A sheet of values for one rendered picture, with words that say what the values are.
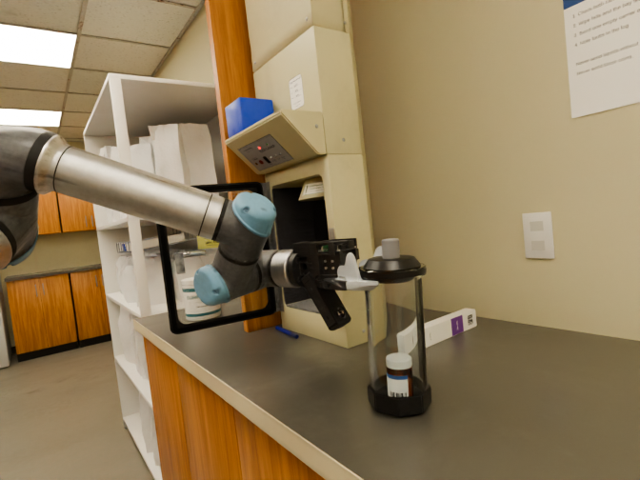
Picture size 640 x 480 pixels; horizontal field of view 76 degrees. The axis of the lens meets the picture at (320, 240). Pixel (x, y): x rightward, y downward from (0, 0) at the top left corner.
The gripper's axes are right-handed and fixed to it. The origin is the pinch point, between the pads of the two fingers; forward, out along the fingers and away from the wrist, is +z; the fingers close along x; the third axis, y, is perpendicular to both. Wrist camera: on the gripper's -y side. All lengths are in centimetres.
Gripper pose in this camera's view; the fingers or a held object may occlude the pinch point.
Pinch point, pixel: (391, 281)
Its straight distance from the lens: 67.1
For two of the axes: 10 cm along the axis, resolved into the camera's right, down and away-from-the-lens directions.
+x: 6.4, -1.0, 7.6
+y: -1.0, -9.9, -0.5
